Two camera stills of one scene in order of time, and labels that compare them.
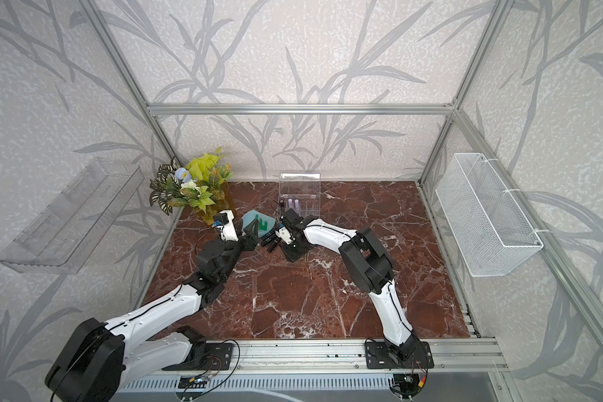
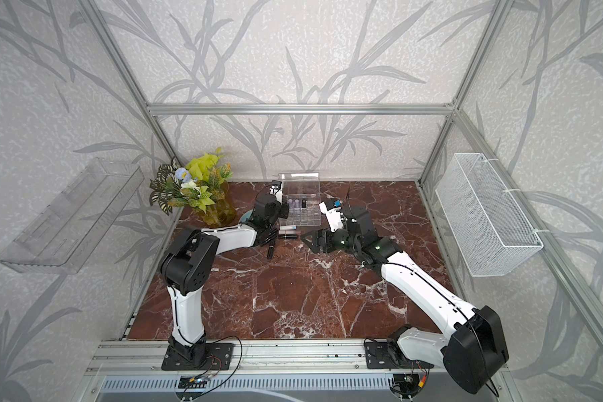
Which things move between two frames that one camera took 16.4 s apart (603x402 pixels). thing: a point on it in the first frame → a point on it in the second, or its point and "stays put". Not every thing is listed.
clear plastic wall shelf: x=64 y=237 stays put
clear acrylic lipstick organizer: x=301 y=192 stays put
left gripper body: x=246 y=243 → x=281 y=212
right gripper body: x=292 y=251 → x=332 y=241
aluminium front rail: x=450 y=356 stays put
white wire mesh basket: x=490 y=232 stays put
